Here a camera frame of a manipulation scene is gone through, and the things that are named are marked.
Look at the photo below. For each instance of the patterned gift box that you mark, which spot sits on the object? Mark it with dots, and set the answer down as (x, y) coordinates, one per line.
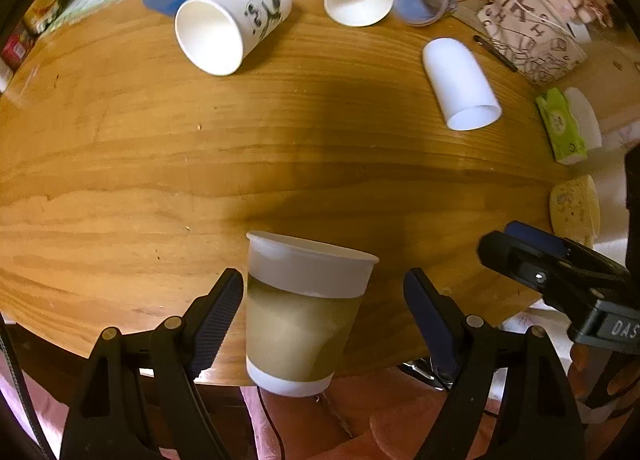
(530, 39)

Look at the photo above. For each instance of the red box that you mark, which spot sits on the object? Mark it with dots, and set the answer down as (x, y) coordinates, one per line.
(15, 47)

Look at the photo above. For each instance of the plain white paper cup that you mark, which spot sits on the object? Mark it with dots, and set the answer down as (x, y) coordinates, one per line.
(457, 79)

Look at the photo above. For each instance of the person's right hand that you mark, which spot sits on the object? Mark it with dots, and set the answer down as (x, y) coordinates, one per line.
(582, 370)

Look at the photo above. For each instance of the yellow packet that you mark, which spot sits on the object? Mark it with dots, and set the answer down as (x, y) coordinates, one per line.
(42, 9)

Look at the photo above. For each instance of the black pen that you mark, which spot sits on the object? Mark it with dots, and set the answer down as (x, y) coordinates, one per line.
(495, 53)

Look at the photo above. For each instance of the panda print paper cup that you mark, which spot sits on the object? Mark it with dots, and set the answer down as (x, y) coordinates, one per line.
(220, 29)

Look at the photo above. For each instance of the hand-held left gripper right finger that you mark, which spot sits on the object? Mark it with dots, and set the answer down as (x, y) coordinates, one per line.
(426, 320)

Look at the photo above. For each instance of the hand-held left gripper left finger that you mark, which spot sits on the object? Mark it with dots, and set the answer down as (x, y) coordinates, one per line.
(220, 317)

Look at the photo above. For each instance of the green tissue packet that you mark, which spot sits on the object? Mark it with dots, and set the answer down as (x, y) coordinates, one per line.
(560, 127)

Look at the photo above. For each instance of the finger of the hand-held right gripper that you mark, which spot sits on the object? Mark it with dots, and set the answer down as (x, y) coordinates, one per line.
(537, 236)
(525, 265)

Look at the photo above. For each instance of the brown sleeved paper cup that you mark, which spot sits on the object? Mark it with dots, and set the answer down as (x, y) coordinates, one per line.
(300, 320)

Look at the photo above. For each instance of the yellow sponge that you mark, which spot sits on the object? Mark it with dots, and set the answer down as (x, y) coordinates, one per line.
(572, 207)

